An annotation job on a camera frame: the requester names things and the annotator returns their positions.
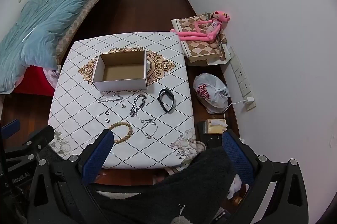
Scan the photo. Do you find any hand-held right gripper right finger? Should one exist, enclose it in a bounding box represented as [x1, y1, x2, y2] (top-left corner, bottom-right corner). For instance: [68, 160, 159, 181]
[222, 130, 309, 224]

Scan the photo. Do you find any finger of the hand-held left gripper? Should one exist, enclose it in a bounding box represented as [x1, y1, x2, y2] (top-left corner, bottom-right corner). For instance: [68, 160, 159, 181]
[1, 119, 21, 136]
[4, 125, 55, 159]

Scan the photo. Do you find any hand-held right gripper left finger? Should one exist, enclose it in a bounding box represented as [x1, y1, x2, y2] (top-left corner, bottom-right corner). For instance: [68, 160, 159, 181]
[26, 129, 115, 224]

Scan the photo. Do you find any wooden bead bracelet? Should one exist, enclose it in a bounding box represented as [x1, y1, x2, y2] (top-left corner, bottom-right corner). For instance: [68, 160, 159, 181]
[108, 121, 134, 145]

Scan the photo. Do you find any silver chain necklace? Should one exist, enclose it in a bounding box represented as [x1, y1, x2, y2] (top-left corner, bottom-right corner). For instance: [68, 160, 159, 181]
[99, 92, 123, 104]

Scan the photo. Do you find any thick silver chain bracelet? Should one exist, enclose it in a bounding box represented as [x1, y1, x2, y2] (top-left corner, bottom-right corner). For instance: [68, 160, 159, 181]
[129, 94, 147, 117]

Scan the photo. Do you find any thin silver pendant necklace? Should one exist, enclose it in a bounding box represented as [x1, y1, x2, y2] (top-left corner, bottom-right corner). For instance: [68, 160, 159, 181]
[140, 119, 159, 140]

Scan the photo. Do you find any white cardboard box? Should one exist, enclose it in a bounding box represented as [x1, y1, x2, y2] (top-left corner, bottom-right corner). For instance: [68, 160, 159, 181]
[91, 50, 147, 92]

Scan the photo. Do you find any black fitness band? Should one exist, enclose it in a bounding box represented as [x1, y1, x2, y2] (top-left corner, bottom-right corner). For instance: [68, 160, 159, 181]
[158, 88, 175, 114]

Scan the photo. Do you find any black bag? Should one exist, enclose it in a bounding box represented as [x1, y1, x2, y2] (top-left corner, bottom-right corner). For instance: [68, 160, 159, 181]
[197, 121, 227, 151]

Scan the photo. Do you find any yellow tissue box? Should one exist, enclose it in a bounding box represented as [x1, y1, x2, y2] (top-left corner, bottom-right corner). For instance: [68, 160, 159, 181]
[205, 119, 228, 135]

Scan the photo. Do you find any red cloth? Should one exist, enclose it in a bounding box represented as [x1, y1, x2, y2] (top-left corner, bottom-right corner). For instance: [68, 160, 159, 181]
[13, 64, 57, 97]

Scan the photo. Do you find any white plastic bag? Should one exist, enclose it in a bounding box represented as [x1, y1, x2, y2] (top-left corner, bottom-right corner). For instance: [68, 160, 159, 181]
[193, 73, 231, 114]

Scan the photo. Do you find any diamond-patterned tablecloth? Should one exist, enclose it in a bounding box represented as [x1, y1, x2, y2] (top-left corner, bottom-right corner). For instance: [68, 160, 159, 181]
[49, 32, 201, 170]

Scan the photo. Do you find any light blue blanket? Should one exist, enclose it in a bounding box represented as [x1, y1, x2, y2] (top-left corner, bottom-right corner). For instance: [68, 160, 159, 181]
[0, 0, 122, 94]

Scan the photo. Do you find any brown checkered cushion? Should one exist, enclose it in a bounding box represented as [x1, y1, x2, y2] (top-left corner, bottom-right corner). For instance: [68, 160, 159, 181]
[171, 13, 228, 66]

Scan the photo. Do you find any wooden bed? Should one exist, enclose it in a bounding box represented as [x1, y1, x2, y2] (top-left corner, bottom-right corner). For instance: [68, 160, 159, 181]
[0, 0, 124, 98]

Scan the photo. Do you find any pink plush toy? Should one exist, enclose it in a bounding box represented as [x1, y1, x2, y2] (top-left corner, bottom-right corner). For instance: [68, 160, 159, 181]
[170, 11, 231, 43]

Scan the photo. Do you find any white charger cable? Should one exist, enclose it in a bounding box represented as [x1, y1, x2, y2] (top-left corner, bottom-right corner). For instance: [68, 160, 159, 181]
[222, 100, 246, 122]

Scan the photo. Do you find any white wall power strip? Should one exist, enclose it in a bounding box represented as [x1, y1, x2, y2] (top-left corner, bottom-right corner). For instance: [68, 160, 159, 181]
[227, 46, 257, 111]

